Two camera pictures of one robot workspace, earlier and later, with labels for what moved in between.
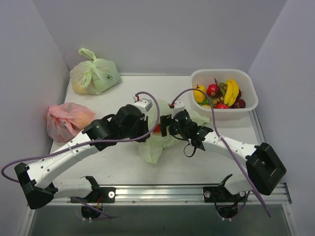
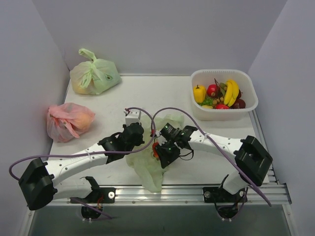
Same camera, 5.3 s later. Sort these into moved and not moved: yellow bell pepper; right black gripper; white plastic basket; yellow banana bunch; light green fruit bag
Moved: right black gripper; light green fruit bag
Not moved: white plastic basket; yellow banana bunch; yellow bell pepper
